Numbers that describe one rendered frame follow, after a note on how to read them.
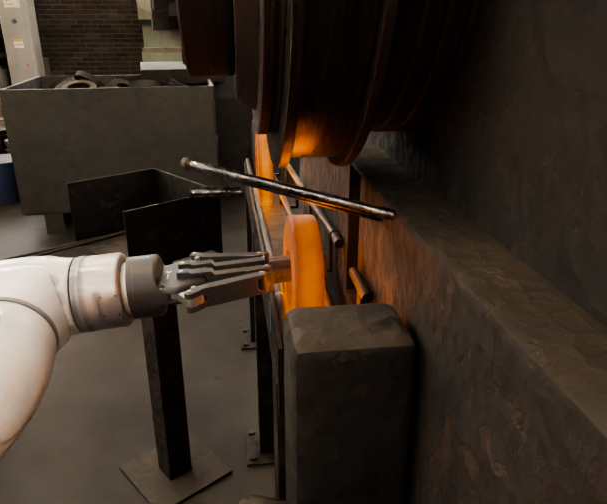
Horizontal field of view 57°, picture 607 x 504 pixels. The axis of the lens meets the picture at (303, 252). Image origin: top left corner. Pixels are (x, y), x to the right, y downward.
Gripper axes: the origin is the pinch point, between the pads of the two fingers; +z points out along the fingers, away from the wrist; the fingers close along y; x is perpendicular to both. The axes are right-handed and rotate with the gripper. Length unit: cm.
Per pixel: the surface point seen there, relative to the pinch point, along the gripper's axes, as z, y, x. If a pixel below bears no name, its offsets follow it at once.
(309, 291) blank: 0.4, 7.5, 0.2
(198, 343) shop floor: -28, -110, -73
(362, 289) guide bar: 5.7, 10.4, 1.1
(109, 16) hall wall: -197, -1000, 56
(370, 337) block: 2.9, 26.1, 5.0
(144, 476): -38, -47, -71
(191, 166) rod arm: -10.0, 9.2, 16.0
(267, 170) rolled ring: 0, -63, -3
